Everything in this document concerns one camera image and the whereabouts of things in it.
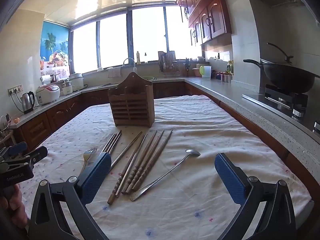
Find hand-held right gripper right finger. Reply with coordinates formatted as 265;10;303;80
214;152;298;240

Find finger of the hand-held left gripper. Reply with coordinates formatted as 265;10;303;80
0;141;27;159
0;146;48;172

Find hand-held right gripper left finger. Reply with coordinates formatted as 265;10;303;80
29;151;112;240

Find steel fork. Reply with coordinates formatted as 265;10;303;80
79;148;98;177

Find steel spoon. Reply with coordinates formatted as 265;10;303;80
129;149;201;201

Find wooden utensil holder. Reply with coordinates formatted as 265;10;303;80
108;72;155;128

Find person's left hand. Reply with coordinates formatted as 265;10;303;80
0;184;28;230

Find brown base cabinets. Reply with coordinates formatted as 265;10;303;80
11;81;320;205

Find steel electric kettle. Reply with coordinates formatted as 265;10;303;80
20;91;35;115

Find white dotted tablecloth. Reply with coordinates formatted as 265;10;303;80
19;94;314;240

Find white and red rice cooker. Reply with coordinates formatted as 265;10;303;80
36;84;61;105

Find small white cooker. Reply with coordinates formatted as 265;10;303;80
61;79;73;95

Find grey speckled countertop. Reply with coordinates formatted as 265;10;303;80
10;76;320;165

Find large white rice cooker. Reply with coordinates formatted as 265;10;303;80
69;73;84;90

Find gas stove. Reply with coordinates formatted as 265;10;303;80
242;84;320;133

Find green lid clear pitcher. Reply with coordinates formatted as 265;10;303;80
199;65;212;80

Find black wok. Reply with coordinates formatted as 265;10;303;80
243;59;320;93

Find curved sink faucet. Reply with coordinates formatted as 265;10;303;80
122;57;137;74

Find large kitchen window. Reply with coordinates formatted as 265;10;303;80
70;5;203;74

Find wooden cutting board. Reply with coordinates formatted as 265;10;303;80
158;51;176;63

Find wall power socket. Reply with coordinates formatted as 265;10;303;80
7;84;23;95

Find tropical wall poster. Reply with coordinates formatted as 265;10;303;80
40;21;70;79

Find wire dish rack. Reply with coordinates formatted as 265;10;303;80
158;55;182;78

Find red wooden wall cabinets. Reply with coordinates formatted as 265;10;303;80
176;0;234;47

